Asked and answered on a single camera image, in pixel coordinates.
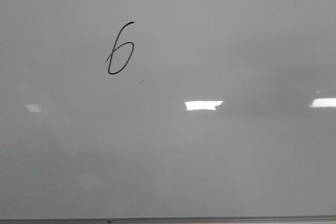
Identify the white whiteboard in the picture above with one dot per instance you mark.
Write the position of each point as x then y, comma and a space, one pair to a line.
167, 108

